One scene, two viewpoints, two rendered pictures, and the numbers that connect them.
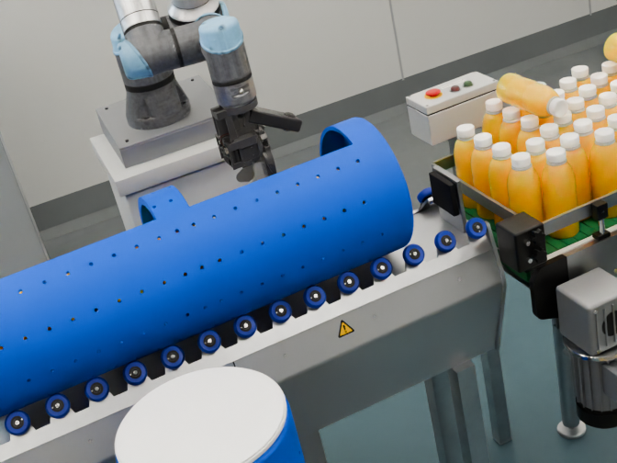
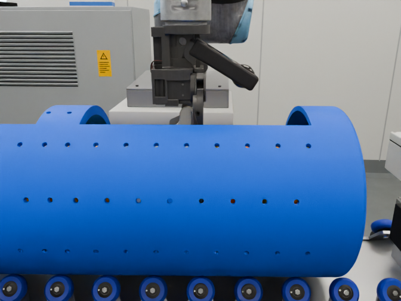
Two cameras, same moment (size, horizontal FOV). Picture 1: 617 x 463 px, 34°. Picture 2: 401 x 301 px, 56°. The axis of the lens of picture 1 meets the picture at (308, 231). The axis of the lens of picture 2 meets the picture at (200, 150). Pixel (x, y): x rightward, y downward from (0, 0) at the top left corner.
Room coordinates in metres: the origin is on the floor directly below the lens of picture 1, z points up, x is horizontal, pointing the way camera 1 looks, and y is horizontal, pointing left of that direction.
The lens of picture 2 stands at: (1.20, -0.14, 1.36)
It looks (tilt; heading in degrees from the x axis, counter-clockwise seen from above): 19 degrees down; 19
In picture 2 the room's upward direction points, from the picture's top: straight up
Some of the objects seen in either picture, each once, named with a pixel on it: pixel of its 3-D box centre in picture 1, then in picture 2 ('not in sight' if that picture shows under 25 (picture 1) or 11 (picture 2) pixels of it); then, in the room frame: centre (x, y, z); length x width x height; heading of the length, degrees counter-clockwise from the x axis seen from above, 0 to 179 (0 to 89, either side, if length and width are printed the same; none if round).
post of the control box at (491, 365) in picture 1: (481, 297); not in sight; (2.21, -0.41, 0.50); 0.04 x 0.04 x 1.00; 18
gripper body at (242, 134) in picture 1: (241, 131); (181, 65); (1.75, 0.08, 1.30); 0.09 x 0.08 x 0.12; 108
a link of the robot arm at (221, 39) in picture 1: (224, 50); not in sight; (1.76, 0.07, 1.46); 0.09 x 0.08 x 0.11; 8
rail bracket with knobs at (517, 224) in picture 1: (521, 243); not in sight; (1.70, -0.41, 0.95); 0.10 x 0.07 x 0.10; 18
